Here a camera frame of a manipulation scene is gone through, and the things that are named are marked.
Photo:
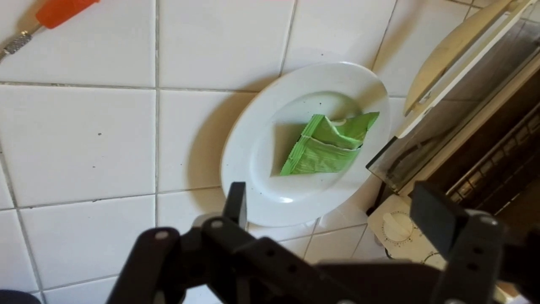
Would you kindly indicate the black ornate table clock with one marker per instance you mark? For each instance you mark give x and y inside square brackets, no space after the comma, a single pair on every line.
[17,298]

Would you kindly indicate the white mini oven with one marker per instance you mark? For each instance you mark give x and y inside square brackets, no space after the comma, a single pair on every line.
[506,158]

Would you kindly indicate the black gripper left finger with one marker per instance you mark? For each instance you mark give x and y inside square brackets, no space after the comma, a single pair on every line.
[185,264]

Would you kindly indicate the green cloth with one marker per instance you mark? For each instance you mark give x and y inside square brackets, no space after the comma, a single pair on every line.
[320,153]

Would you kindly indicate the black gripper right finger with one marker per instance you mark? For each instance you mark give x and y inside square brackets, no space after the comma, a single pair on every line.
[472,254]

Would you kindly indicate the white round plate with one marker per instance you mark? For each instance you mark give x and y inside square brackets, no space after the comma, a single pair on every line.
[258,146]

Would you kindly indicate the glass oven door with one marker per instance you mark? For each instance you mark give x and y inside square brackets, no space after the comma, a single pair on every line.
[449,85]

